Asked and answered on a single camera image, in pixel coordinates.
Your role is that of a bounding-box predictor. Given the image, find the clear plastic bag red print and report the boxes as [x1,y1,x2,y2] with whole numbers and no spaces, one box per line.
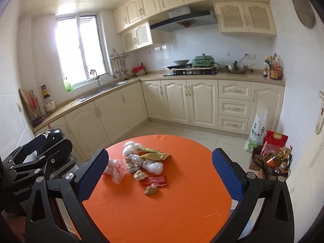
[103,159,126,184]

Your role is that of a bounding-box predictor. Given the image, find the long clear plastic bag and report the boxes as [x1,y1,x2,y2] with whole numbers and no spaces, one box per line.
[124,154,164,175]

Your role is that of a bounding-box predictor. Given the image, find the steel kitchen sink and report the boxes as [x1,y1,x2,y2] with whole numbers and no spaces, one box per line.
[76,81,128,101]

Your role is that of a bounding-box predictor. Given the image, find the kitchen window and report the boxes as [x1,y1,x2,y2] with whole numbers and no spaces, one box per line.
[55,14,110,89]

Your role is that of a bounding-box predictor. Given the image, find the chopstick holder with chopsticks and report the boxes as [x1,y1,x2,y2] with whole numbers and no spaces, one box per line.
[29,90,45,127]

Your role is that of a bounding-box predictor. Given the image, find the brown cardboard box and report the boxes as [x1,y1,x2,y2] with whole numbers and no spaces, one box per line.
[249,146,291,180]

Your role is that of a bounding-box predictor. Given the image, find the large glass jar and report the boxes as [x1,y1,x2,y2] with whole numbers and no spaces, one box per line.
[43,94,56,114]

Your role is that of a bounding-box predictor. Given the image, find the cooking oil bottle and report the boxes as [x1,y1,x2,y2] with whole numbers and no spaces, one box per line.
[264,145,293,177]

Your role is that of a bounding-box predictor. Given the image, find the wooden cutting board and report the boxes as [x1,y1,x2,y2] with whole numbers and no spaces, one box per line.
[19,88,38,121]

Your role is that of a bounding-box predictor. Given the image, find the yellow label bottle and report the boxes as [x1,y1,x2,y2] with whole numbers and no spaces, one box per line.
[41,84,49,98]

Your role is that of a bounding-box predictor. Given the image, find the red rice bag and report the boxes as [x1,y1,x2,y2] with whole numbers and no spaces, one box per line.
[261,130,288,157]

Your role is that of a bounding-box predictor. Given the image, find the white rice sack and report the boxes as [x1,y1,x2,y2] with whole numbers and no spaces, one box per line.
[244,108,268,152]

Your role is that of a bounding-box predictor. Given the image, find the green dish soap bottle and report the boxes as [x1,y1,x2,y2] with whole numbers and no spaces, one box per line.
[64,78,73,92]

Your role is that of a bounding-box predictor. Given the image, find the beige crumpled paper scrap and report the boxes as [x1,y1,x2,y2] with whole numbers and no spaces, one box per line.
[133,170,148,182]

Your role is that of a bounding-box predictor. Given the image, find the beige crumpled paper ball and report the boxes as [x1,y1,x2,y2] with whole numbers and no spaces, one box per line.
[144,185,158,195]

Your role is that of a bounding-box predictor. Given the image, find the white crumpled plastic bag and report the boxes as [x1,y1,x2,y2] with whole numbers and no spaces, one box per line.
[123,141,142,157]

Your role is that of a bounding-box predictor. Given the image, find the orange round tablecloth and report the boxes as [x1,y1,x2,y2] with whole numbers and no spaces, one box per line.
[83,134,232,242]

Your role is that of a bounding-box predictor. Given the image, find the chrome sink faucet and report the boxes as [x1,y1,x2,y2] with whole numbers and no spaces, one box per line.
[90,69,102,89]

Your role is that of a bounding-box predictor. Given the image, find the red flat wrapper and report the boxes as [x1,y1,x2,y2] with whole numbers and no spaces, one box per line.
[140,176,168,188]

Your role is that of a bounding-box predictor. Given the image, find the green snack packet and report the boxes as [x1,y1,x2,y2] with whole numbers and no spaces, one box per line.
[137,147,159,155]

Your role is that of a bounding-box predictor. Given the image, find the cream lower cabinets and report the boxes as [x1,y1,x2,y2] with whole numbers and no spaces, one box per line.
[34,77,285,160]

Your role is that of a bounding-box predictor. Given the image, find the cream cabinets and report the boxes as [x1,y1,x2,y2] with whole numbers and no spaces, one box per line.
[113,0,277,52]
[34,77,285,160]

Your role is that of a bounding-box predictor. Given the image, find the gold foil packet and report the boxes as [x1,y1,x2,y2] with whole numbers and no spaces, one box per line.
[140,152,170,161]

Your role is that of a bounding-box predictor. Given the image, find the hanging utensil rack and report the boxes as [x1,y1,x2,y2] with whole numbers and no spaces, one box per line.
[109,49,131,80]

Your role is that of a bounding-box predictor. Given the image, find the red bowl stack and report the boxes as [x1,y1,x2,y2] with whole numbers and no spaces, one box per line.
[132,65,146,76]

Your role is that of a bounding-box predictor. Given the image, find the condiment bottles group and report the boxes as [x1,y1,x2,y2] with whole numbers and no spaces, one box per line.
[263,53,283,80]

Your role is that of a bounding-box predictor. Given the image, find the steel wok with ladle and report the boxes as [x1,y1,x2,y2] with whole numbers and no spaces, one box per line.
[225,61,254,74]

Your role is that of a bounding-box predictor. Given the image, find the green electric cooking pot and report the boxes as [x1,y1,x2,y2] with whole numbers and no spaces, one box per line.
[192,54,215,67]

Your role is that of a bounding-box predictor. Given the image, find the black gas stove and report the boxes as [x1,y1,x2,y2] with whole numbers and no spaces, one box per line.
[163,64,221,77]

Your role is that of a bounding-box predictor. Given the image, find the steel wok on stove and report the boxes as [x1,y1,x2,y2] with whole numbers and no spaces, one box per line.
[174,59,190,66]

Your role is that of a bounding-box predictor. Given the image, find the cream upper cabinets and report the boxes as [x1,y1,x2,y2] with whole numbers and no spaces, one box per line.
[113,0,277,52]

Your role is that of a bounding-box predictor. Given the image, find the black range hood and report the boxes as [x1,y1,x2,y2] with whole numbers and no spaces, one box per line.
[150,10,217,32]

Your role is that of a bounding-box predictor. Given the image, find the round wall plate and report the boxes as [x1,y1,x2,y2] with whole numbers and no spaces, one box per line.
[292,0,316,29]

